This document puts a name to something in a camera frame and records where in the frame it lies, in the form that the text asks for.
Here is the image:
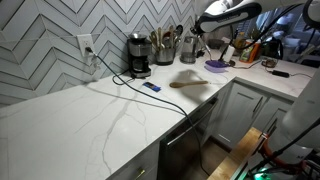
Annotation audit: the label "wooden board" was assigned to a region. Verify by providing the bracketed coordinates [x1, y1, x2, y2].
[206, 126, 265, 180]

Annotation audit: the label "glass electric kettle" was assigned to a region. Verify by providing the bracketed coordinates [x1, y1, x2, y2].
[179, 34, 202, 65]

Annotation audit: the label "purple plastic food container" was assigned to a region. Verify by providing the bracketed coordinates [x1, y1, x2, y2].
[204, 59, 231, 74]

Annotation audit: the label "black steel coffee maker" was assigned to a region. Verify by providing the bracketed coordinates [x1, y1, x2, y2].
[126, 32, 153, 80]

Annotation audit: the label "coffee maker cord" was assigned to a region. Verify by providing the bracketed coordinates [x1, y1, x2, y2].
[111, 69, 135, 87]

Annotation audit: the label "black appliance cable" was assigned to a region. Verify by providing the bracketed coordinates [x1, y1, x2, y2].
[232, 59, 268, 70]

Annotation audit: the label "robot mount with green light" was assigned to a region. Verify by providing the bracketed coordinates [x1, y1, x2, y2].
[245, 146, 320, 180]

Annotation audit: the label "metal kitchen utensil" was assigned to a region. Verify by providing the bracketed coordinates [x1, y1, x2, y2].
[156, 27, 164, 50]

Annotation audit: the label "small black box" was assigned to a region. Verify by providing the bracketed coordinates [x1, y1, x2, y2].
[271, 69, 291, 79]

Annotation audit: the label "small blue packet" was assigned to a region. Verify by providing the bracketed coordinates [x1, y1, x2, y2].
[142, 81, 162, 94]

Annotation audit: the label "white roll on metal stand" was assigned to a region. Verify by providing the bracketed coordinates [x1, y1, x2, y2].
[222, 44, 237, 67]

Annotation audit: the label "orange bottle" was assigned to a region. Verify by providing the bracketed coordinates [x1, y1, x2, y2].
[239, 39, 262, 64]

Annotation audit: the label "black robot cable harness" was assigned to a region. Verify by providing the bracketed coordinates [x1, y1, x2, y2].
[229, 0, 320, 52]

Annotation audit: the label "wooden spatula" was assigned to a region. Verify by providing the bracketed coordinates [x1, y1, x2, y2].
[166, 24, 175, 48]

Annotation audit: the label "steel utensil crock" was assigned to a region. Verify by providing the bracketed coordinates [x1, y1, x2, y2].
[153, 46, 177, 66]

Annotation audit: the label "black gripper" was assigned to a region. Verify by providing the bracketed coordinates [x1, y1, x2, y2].
[189, 1, 263, 39]

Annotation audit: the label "thin white cable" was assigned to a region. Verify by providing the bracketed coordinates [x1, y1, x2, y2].
[207, 71, 235, 87]

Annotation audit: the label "white wall outlet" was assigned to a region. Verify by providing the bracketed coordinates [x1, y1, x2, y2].
[76, 33, 96, 58]

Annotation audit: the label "dark power cord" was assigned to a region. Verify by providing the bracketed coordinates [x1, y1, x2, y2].
[85, 47, 212, 177]

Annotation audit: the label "grey shaker cabinet doors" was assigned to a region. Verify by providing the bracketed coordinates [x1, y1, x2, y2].
[213, 79, 296, 152]

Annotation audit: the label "black spatula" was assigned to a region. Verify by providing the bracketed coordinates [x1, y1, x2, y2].
[174, 23, 185, 38]

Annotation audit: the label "large wooden spoon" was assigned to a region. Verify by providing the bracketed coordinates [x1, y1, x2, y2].
[149, 29, 160, 52]

